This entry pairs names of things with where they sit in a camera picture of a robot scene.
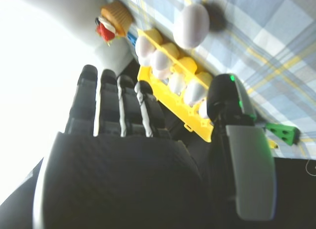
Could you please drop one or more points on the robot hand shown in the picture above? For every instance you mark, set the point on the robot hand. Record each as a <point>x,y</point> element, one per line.
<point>118,179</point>

